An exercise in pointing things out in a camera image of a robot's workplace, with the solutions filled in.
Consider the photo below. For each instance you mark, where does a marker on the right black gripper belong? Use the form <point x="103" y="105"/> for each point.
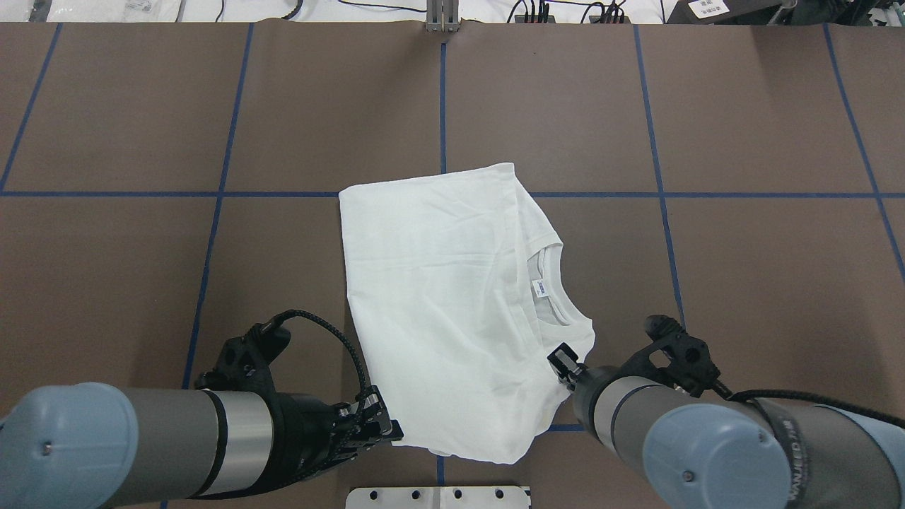
<point x="565" y="365"/>

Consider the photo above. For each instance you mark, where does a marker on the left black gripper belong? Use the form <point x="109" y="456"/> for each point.
<point x="302" y="431"/>

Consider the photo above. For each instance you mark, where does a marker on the white long-sleeve printed shirt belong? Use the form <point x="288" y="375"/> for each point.
<point x="457" y="296"/>

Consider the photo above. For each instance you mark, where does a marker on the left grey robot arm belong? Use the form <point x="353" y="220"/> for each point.
<point x="92" y="445"/>

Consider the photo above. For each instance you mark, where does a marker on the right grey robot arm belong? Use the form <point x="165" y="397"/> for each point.
<point x="755" y="454"/>

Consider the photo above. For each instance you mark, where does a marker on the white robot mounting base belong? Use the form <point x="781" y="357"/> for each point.
<point x="440" y="497"/>

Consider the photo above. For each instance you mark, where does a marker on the upper orange black adapter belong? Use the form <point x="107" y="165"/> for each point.
<point x="530" y="13"/>

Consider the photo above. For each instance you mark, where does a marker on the black device with label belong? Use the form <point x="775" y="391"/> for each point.
<point x="731" y="12"/>

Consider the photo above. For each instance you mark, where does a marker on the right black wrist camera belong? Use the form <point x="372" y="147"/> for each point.
<point x="673" y="358"/>

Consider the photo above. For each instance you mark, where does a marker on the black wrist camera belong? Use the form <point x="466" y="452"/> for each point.
<point x="243" y="362"/>
<point x="673" y="358"/>

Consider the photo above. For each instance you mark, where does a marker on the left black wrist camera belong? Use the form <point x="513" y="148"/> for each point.
<point x="243" y="362"/>

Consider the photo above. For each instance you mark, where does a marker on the aluminium frame post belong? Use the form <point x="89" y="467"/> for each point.
<point x="443" y="16"/>

